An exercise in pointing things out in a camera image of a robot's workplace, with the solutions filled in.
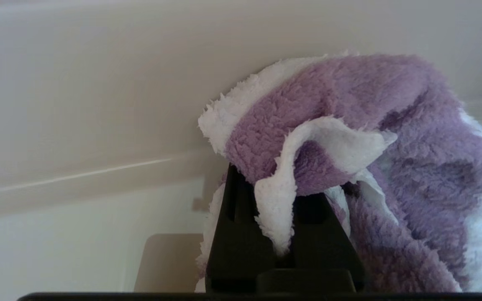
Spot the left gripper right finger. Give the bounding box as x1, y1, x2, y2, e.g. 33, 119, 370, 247
288, 192, 366, 290

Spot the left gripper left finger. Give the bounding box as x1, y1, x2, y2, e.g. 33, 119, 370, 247
205, 164, 277, 294

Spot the purple white striped towel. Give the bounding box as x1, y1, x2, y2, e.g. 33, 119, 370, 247
195, 52, 482, 293

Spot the beige sink basin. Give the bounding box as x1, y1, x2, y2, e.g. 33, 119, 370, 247
0, 0, 482, 293

